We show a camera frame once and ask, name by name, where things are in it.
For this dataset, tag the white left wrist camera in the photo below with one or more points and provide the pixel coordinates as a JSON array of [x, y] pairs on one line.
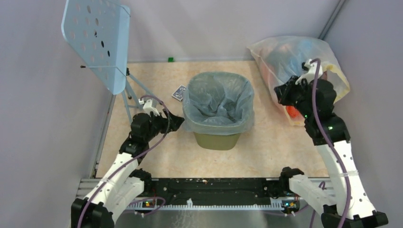
[[149, 106]]

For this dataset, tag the large translucent bag of trash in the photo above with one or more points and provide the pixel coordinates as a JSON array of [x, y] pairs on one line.
[[280, 58]]

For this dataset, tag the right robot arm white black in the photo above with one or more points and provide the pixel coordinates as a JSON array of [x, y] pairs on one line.
[[350, 207]]

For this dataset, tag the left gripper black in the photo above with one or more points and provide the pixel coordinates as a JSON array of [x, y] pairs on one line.
[[175, 122]]

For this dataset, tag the light blue music stand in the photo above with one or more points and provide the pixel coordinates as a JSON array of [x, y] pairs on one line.
[[98, 31]]

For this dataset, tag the green mesh trash bin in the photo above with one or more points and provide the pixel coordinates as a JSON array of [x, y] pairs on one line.
[[217, 142]]

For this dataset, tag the blue playing card box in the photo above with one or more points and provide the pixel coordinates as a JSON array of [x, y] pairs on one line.
[[178, 93]]

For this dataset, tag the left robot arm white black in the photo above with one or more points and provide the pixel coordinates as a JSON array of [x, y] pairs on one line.
[[123, 182]]

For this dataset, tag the white toothed rack strip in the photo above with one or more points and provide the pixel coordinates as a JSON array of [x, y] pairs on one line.
[[274, 205]]

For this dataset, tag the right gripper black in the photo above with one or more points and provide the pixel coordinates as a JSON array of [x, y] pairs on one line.
[[282, 90]]

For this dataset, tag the blue plastic trash bag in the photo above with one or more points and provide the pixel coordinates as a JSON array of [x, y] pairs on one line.
[[218, 103]]

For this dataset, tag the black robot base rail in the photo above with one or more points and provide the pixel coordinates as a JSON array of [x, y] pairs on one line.
[[218, 191]]

